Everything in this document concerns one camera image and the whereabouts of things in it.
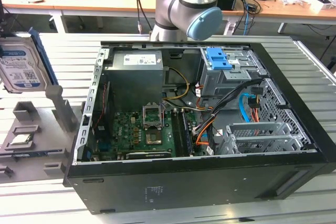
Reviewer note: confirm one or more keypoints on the hard disk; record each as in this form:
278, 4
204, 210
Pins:
18, 64

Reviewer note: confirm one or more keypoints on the grey metal disk bay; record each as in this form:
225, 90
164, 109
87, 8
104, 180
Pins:
260, 140

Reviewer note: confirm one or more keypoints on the grey parts rack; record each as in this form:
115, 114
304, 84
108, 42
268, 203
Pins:
39, 121

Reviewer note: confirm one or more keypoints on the silver CPU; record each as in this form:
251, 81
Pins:
21, 138

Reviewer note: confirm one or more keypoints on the RAM stick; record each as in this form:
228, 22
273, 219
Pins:
34, 153

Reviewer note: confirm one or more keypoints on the grey power supply unit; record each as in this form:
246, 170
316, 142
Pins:
136, 77

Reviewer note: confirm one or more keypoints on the green motherboard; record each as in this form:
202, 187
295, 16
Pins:
126, 127

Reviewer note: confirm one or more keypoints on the CPU socket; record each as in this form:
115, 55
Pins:
153, 138

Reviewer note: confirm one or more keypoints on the black graphics card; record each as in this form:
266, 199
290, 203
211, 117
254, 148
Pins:
147, 154

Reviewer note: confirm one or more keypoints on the black RAM slot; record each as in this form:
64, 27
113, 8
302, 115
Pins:
175, 132
181, 134

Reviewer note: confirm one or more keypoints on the blue plastic latch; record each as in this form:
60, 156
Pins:
215, 58

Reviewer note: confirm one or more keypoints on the grey metal drive cage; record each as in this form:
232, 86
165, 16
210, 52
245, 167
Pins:
215, 82

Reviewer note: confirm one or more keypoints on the black PC case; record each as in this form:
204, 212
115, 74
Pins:
183, 190

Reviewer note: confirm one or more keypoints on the white box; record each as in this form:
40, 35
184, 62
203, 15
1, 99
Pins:
323, 3

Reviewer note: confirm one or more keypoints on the wooden desk white frame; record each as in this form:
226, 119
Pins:
105, 1

